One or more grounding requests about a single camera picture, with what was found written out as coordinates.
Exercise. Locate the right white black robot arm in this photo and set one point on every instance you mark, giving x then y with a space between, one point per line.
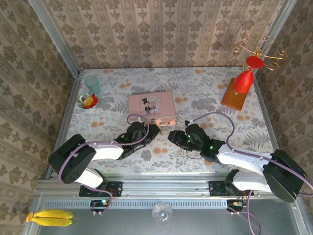
240 156

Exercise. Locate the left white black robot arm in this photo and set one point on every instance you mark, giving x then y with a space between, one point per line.
107 151

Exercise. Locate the pink tin box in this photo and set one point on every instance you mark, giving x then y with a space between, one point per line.
161 107

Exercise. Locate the red orange toy fruit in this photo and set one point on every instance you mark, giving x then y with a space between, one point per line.
90 101

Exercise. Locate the small patterned bowl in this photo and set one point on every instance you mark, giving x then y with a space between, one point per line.
82 102

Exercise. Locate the teal translucent cup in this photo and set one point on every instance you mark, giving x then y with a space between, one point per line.
93 84

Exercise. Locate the yellow toy banana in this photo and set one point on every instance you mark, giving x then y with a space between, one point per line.
56 213
51 222

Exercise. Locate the orange translucent block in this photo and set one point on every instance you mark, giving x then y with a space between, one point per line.
232 99

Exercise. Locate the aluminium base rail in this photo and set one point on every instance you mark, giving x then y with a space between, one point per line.
166 186

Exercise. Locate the small circuit board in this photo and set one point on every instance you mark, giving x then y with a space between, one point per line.
100 203
236 204

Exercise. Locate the aluminium frame post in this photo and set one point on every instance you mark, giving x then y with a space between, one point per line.
56 39
278 27

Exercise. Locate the red plastic goblet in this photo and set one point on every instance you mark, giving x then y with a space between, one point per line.
243 82

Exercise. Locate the clear glass dome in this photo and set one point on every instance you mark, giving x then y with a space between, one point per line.
162 214

